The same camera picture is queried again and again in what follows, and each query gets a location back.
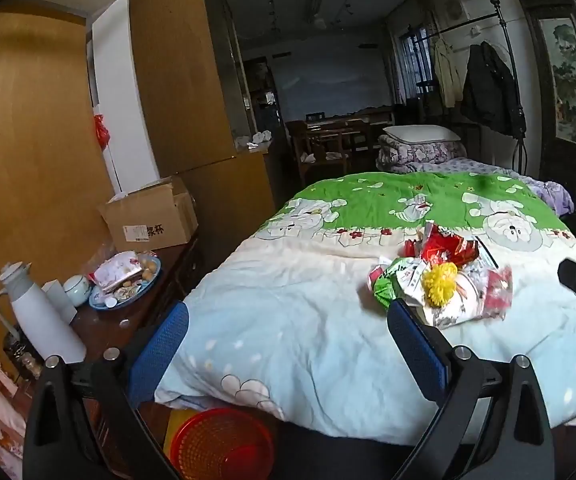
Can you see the white thermos jug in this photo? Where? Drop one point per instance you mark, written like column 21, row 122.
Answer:
column 43, row 320

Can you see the window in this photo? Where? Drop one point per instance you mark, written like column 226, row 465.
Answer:
column 413, row 65

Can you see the wooden door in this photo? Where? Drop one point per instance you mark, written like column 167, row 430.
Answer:
column 28, row 170

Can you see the black jacket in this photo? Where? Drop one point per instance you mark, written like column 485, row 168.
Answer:
column 490, row 90

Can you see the wooden dining table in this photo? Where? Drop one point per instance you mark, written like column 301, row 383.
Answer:
column 338, row 132

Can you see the red plastic basket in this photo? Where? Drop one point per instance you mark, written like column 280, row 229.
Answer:
column 223, row 447

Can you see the lidded ceramic cup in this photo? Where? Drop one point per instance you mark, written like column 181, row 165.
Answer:
column 76, row 290

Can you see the framed landscape painting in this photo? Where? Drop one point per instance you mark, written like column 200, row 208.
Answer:
column 568, row 80

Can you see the folded floral quilt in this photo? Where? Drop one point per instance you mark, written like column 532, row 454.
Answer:
column 418, row 155

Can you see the green snack bag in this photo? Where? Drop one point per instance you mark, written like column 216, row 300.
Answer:
column 393, row 280

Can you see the cardboard box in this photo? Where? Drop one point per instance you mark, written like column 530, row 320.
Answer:
column 148, row 215

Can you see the black metal coat rack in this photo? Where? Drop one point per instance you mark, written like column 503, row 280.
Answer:
column 510, row 60

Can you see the printed blanket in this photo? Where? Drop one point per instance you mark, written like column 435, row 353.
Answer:
column 308, row 310

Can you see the white printed wrapper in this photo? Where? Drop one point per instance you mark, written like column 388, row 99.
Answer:
column 463, row 305

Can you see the small red wrapper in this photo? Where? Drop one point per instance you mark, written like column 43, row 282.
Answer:
column 409, row 249

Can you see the wooden sideboard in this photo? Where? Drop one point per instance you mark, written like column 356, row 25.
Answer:
column 118, row 325

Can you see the white pillow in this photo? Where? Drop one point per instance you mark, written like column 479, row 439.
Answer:
column 420, row 134

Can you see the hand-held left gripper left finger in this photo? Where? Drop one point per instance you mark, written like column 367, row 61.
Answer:
column 160, row 350

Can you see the red hanging ornament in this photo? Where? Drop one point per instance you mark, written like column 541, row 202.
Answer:
column 101, row 132

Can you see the beige jacket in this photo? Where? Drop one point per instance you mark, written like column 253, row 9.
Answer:
column 447, row 72

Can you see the yellow plastic item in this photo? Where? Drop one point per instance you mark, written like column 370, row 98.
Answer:
column 175, row 427

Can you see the wall exhaust fan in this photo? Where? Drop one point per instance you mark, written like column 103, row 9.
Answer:
column 454, row 10

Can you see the purple bed sheet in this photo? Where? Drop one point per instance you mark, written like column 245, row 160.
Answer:
column 548, row 187

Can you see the blue plate of snacks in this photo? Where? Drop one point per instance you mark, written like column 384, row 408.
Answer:
column 128, row 295

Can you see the yellow pompom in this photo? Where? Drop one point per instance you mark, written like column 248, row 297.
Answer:
column 439, row 285

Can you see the white cup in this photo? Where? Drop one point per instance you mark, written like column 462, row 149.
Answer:
column 60, row 300

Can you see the dark shelf unit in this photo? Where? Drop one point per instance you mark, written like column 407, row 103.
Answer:
column 263, row 90

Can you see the wooden wardrobe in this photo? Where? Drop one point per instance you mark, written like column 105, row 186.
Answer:
column 183, row 85

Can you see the white crumpled cloths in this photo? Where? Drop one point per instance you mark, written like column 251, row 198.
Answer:
column 258, row 139

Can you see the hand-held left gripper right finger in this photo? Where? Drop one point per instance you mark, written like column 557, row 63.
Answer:
column 415, row 350

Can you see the pink snack bag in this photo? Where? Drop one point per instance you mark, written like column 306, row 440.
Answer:
column 115, row 270

